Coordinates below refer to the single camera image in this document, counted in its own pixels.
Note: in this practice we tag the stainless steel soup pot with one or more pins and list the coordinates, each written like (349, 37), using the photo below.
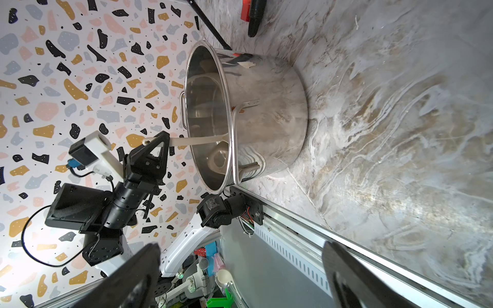
(258, 100)

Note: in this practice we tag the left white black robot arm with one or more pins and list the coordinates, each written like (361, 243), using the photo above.
(102, 215)

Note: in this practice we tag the cream plastic ladle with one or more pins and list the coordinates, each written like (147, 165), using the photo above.
(211, 153)

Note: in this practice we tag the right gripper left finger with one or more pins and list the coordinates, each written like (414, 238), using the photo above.
(132, 285)

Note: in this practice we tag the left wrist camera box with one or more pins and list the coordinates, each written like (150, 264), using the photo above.
(94, 153)

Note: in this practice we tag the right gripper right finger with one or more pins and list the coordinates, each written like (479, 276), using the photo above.
(353, 285)

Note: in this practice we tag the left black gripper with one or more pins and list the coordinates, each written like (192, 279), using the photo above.
(145, 169)

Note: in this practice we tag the small red block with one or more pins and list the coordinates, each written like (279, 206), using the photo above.
(245, 10)

